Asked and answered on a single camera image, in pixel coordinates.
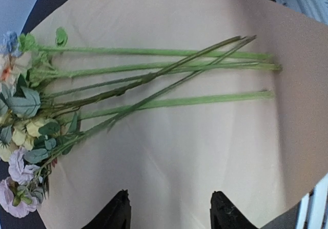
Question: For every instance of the pink fake flower stem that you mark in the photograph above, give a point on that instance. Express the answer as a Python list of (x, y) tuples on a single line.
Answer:
[(10, 76)]

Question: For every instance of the peach wrapping paper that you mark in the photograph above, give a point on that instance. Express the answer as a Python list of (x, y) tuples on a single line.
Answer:
[(265, 155)]

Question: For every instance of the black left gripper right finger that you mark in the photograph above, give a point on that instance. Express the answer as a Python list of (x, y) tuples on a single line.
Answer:
[(225, 215)]

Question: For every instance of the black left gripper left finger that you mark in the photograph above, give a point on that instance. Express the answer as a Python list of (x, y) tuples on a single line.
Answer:
[(115, 215)]

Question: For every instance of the pale pink rose stem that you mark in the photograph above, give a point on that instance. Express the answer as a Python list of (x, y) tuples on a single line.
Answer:
[(28, 181)]

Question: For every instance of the cream fake flower bunch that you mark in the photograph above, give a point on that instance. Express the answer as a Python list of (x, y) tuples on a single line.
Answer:
[(30, 61)]

